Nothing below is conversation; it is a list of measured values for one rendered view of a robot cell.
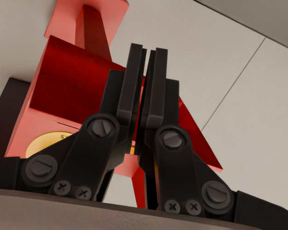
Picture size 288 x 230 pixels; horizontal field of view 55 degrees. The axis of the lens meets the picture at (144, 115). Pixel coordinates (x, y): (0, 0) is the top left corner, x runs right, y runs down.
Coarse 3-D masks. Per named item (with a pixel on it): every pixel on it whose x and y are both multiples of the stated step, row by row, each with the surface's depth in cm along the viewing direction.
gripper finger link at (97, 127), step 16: (80, 128) 9; (96, 128) 9; (112, 128) 9; (80, 144) 8; (96, 144) 9; (112, 144) 9; (64, 160) 8; (80, 160) 8; (96, 160) 8; (64, 176) 8; (80, 176) 8; (96, 176) 8; (48, 192) 7; (64, 192) 7; (80, 192) 7; (96, 192) 8
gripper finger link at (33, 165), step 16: (144, 48) 12; (128, 64) 11; (144, 64) 11; (112, 80) 11; (128, 80) 10; (112, 96) 11; (128, 96) 10; (112, 112) 10; (128, 112) 9; (128, 128) 10; (64, 144) 9; (128, 144) 11; (32, 160) 8; (48, 160) 8; (112, 160) 10; (32, 176) 8; (48, 176) 8
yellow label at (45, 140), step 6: (54, 132) 30; (60, 132) 30; (66, 132) 30; (36, 138) 30; (42, 138) 30; (48, 138) 30; (54, 138) 30; (60, 138) 30; (30, 144) 30; (36, 144) 30; (42, 144) 30; (48, 144) 30; (30, 150) 30; (36, 150) 30
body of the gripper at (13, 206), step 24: (0, 192) 7; (24, 192) 7; (0, 216) 6; (24, 216) 6; (48, 216) 6; (72, 216) 6; (96, 216) 6; (120, 216) 7; (144, 216) 7; (168, 216) 7; (192, 216) 7
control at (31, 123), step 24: (48, 48) 32; (72, 48) 35; (48, 72) 27; (72, 72) 30; (96, 72) 33; (48, 96) 23; (72, 96) 25; (96, 96) 28; (24, 120) 28; (48, 120) 29; (72, 120) 22; (192, 120) 36; (24, 144) 30; (192, 144) 30; (120, 168) 45; (216, 168) 29
